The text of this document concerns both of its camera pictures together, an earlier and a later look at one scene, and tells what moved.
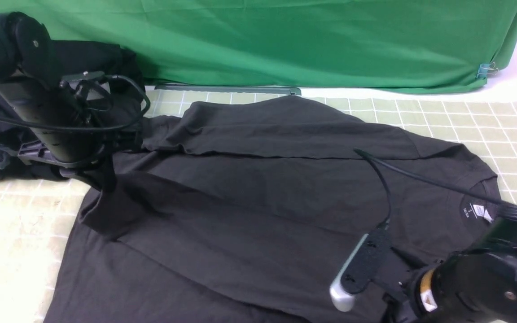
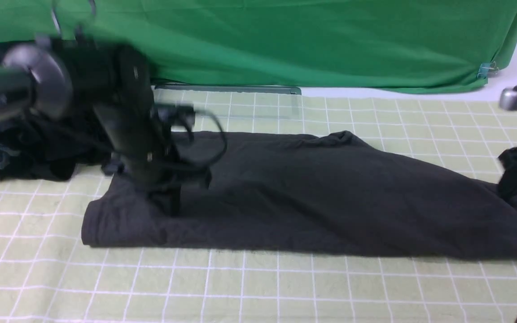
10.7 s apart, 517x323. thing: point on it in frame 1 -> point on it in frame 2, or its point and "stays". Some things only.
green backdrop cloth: x=452 y=46 stays
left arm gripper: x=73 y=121 -> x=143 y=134
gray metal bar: x=293 y=90 stays
